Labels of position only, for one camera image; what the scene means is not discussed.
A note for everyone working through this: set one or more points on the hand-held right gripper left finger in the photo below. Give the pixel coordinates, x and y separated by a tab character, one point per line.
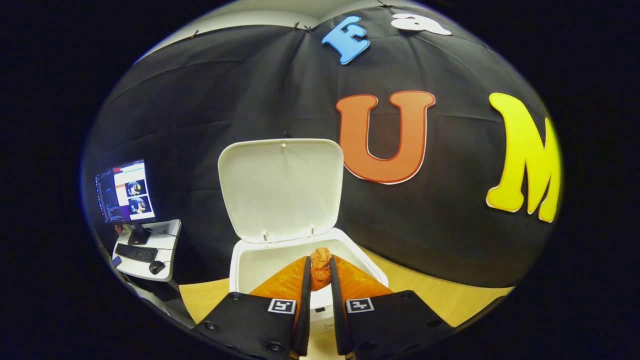
304	310

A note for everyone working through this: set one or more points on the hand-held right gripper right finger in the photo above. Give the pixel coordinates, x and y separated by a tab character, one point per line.
337	320

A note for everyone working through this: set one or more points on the orange paper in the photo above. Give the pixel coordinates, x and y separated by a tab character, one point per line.
320	267

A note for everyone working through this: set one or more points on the white garbage bin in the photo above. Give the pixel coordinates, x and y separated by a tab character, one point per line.
280	190

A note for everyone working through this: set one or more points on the wooden desktop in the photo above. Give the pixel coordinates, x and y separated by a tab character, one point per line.
440	295

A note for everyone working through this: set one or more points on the white side desk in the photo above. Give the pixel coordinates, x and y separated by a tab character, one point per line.
167	250

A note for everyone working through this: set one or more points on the black computer mouse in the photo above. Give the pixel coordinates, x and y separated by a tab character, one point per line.
157	267

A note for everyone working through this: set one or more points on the black keyboard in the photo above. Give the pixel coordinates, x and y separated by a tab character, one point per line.
136	253

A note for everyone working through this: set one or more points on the computer monitor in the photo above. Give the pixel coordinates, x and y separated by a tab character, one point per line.
125	192

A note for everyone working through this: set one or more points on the black backdrop cloth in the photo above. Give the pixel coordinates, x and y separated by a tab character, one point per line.
240	90

